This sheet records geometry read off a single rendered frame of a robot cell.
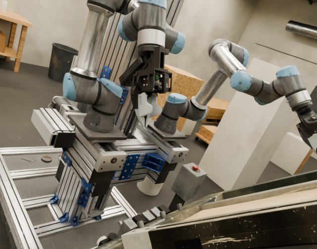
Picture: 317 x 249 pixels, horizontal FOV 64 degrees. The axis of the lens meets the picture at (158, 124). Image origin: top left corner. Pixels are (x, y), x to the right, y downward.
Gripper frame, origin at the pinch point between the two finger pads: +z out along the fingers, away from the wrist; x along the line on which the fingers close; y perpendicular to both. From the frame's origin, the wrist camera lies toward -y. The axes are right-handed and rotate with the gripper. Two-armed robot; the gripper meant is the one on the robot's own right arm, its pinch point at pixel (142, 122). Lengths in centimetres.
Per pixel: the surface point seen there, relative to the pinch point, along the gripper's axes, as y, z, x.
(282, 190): 20, 24, 57
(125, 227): -34, 46, 24
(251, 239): 28.9, 24.8, 7.2
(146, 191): -141, 71, 141
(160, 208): -36, 43, 49
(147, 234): -1.1, 33.1, 5.0
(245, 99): -96, -40, 272
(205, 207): -13, 38, 55
